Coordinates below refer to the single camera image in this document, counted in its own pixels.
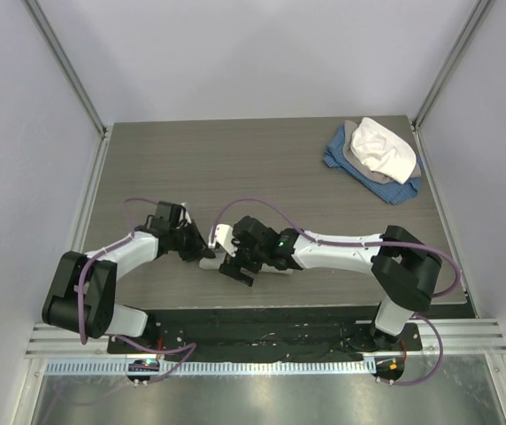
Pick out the grey cloth napkin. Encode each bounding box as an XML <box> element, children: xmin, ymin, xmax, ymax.
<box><xmin>199</xmin><ymin>250</ymin><xmax>299</xmax><ymax>274</ymax></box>

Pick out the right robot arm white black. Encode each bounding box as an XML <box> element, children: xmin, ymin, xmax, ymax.
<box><xmin>208</xmin><ymin>216</ymin><xmax>441</xmax><ymax>350</ymax></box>

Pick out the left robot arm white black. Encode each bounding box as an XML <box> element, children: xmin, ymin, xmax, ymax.
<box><xmin>42</xmin><ymin>201</ymin><xmax>215</xmax><ymax>353</ymax></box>

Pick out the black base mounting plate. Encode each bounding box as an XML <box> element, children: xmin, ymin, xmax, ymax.
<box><xmin>102</xmin><ymin>307</ymin><xmax>425</xmax><ymax>362</ymax></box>

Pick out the blue checked cloth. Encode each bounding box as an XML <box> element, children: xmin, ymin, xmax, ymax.
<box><xmin>323</xmin><ymin>126</ymin><xmax>422</xmax><ymax>205</ymax></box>

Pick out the beige grey cloth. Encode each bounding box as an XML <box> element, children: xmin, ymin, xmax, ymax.
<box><xmin>342</xmin><ymin>120</ymin><xmax>422</xmax><ymax>183</ymax></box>

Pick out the white cloth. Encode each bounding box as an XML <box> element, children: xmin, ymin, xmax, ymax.
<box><xmin>349</xmin><ymin>117</ymin><xmax>418</xmax><ymax>184</ymax></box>

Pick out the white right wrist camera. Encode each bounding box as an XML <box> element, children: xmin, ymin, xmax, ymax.
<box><xmin>208</xmin><ymin>224</ymin><xmax>237</xmax><ymax>257</ymax></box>

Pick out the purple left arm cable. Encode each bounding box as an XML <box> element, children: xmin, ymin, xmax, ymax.
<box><xmin>78</xmin><ymin>197</ymin><xmax>199</xmax><ymax>385</ymax></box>

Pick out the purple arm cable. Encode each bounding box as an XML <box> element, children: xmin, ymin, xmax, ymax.
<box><xmin>78</xmin><ymin>197</ymin><xmax>199</xmax><ymax>385</ymax></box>
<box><xmin>211</xmin><ymin>197</ymin><xmax>463</xmax><ymax>385</ymax></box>

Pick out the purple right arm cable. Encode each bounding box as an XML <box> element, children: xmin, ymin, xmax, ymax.
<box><xmin>211</xmin><ymin>197</ymin><xmax>463</xmax><ymax>385</ymax></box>

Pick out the white slotted cable duct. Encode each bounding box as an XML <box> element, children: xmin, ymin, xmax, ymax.
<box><xmin>44</xmin><ymin>358</ymin><xmax>376</xmax><ymax>376</ymax></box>

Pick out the front aluminium frame rail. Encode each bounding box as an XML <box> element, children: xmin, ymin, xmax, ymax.
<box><xmin>25</xmin><ymin>319</ymin><xmax>506</xmax><ymax>359</ymax></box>

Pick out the left aluminium frame post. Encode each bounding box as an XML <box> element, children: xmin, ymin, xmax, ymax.
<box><xmin>22</xmin><ymin>0</ymin><xmax>107</xmax><ymax>138</ymax></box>

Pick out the aluminium frame post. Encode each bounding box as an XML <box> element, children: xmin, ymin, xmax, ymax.
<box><xmin>22</xmin><ymin>0</ymin><xmax>107</xmax><ymax>138</ymax></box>
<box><xmin>412</xmin><ymin>0</ymin><xmax>495</xmax><ymax>130</ymax></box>

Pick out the right aluminium frame post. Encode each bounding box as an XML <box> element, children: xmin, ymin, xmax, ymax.
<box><xmin>412</xmin><ymin>0</ymin><xmax>495</xmax><ymax>130</ymax></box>

